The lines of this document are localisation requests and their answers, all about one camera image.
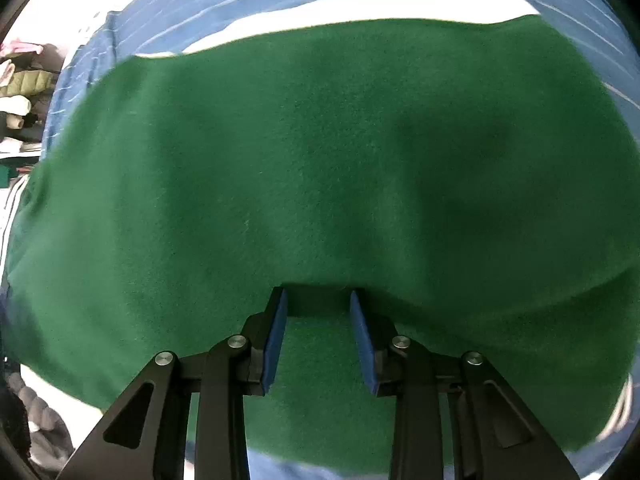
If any blue striped bed cover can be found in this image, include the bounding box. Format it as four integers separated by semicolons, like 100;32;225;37
42;0;639;151

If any pile of clothes at side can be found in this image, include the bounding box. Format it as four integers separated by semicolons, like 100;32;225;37
1;39;64;190

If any green and cream varsity jacket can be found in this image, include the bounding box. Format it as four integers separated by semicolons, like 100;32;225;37
2;0;639;474

